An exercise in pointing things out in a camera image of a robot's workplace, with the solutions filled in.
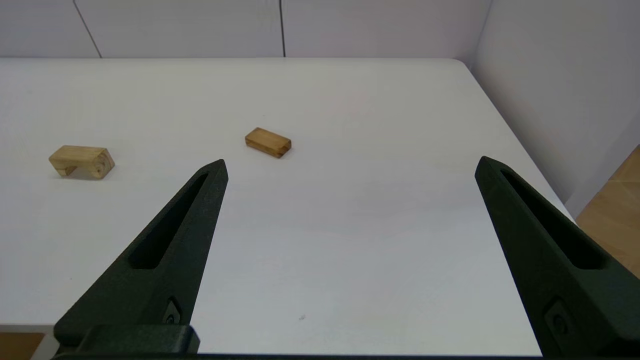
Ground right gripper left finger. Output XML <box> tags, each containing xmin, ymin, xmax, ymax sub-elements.
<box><xmin>53</xmin><ymin>159</ymin><xmax>230</xmax><ymax>347</ymax></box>

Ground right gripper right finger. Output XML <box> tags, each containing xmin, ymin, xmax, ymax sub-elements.
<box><xmin>474</xmin><ymin>156</ymin><xmax>640</xmax><ymax>360</ymax></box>

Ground arched wooden block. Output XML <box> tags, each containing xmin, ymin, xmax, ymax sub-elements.
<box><xmin>48</xmin><ymin>145</ymin><xmax>116</xmax><ymax>181</ymax></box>

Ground rectangular wooden block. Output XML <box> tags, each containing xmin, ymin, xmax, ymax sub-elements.
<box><xmin>244</xmin><ymin>127</ymin><xmax>293</xmax><ymax>160</ymax></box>

